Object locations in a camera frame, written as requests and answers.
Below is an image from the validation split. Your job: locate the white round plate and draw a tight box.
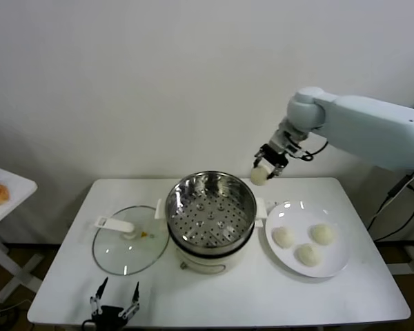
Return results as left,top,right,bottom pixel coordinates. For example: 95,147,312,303
264,200,351,279

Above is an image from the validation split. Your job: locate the white side table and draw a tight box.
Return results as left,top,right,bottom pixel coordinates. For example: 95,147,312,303
0,163,44,305

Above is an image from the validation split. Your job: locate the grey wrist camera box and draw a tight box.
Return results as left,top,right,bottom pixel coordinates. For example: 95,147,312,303
283,137,305,159

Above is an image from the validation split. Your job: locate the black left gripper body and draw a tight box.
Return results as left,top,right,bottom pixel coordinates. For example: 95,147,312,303
82,305,128,331

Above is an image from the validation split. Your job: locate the stainless steel steamer basket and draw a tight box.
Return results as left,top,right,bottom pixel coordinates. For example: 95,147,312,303
155,170,268,256

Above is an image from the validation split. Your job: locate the black power cable with adapter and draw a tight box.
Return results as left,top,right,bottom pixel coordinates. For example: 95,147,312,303
366,173,414,242

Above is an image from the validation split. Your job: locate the glass lid with white handle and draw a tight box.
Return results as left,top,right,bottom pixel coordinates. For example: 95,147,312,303
91,205,170,277

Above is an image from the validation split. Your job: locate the white steamed baozi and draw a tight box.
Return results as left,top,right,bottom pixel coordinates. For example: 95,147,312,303
272,226,296,249
309,223,337,246
250,165,273,187
294,243,322,267

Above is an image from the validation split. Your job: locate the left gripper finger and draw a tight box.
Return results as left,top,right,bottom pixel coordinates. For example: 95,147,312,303
119,281,141,320
89,277,110,317

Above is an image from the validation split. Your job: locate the cream electric cooker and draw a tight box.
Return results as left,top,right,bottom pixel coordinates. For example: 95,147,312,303
172,206,268,275

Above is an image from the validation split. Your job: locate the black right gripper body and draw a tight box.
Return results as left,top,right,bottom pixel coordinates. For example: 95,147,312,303
260,143,290,169

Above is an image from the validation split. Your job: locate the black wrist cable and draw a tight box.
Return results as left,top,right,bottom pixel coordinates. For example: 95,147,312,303
300,137,329,161

